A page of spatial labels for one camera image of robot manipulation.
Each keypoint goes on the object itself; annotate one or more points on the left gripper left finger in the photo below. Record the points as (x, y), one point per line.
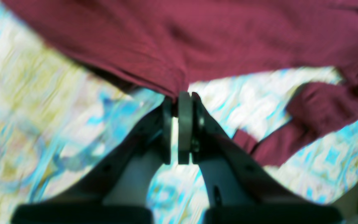
(114, 192)

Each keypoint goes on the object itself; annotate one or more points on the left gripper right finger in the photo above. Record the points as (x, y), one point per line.
(239, 190)

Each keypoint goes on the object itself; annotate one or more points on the dark red t-shirt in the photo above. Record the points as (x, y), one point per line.
(165, 45)

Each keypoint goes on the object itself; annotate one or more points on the patterned tile tablecloth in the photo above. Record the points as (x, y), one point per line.
(57, 120)

